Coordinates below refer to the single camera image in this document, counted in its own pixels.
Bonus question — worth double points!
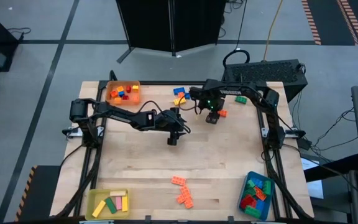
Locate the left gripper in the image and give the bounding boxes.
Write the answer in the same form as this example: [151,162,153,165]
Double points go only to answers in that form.
[154,107,188,146]

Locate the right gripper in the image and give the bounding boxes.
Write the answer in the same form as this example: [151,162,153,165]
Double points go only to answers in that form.
[190,86,226,125]

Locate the orange long studded block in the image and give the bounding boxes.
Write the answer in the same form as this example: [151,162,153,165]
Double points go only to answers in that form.
[180,185,193,200]

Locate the green long block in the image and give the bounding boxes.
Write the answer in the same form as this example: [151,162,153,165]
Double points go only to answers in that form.
[104,197,117,215]

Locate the blue plastic bin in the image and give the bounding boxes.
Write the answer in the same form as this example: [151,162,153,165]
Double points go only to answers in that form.
[237,170,275,221]

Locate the orange plastic bin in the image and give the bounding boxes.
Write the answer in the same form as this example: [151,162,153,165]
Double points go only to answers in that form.
[105,80,142,106]

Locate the black power adapter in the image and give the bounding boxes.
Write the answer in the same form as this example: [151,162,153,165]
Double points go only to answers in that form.
[296,138,313,151]

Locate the yellow plastic bin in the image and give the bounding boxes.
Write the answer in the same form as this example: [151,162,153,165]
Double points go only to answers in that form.
[85,187,133,221]

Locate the black divider screen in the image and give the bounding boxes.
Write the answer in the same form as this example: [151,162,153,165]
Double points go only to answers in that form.
[116,0,228,65]

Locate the white paper sheet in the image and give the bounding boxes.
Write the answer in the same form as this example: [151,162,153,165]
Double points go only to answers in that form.
[300,157,325,200]

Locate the black hazard-striped mat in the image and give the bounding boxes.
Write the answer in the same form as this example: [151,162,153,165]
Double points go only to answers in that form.
[14,164,62,222]

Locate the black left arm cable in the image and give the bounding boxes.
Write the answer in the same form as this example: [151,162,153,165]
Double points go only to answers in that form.
[137,100,191,134]

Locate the black aluminium table frame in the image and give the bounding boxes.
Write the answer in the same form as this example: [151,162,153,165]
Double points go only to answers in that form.
[54,70,315,222]

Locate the black power cable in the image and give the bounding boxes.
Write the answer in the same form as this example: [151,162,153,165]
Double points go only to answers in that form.
[222,0,250,74]

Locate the yellow hanging cable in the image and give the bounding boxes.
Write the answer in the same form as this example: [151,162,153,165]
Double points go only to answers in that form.
[262,0,284,62]

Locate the black floor cable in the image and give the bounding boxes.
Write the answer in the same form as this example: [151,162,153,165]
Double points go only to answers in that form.
[7,27,32,41]

